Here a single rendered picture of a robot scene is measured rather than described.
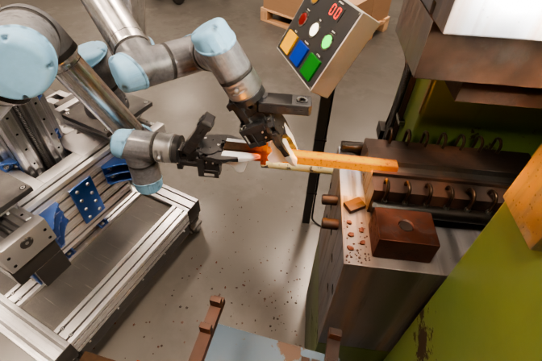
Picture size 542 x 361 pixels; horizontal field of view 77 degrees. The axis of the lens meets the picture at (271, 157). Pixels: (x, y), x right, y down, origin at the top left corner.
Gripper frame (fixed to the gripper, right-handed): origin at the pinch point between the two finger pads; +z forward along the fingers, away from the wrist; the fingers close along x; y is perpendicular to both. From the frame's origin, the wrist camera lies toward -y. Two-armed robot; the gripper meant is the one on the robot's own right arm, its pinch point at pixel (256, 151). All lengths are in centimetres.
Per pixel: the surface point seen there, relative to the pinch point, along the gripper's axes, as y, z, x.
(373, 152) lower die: 1.1, 28.8, -5.5
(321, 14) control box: -13, 14, -57
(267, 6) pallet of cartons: 81, -36, -341
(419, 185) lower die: 0.9, 37.9, 4.7
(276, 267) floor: 100, 7, -28
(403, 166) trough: 1.2, 35.7, -1.6
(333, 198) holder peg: 12.0, 20.6, 1.5
